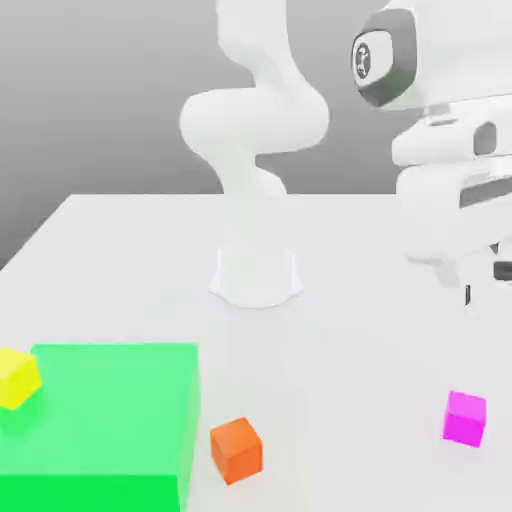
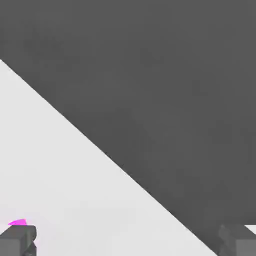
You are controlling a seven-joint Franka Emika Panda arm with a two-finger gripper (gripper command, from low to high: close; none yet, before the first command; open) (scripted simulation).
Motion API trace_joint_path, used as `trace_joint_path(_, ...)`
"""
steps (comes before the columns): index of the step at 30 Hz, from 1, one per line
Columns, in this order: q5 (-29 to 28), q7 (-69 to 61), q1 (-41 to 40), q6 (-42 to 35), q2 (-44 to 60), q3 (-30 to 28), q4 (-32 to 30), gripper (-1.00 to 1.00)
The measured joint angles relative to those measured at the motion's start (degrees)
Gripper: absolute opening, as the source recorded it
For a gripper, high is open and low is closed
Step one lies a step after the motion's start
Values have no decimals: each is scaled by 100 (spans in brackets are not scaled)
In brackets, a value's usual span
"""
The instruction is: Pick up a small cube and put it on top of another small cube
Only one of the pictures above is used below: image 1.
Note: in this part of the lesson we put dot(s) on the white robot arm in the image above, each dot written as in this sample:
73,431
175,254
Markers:
256,120

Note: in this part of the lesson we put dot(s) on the small magenta cube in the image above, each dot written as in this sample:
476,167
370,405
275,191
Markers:
464,418

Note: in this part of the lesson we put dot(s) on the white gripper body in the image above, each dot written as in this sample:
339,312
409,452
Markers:
430,212

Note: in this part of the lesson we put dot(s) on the large green box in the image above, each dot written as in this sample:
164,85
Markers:
116,408

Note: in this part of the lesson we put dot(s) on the small orange cube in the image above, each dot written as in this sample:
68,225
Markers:
236,450

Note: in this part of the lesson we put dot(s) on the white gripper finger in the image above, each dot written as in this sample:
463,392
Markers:
503,270
450,274

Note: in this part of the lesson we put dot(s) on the small yellow cube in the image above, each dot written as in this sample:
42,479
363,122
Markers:
16,378

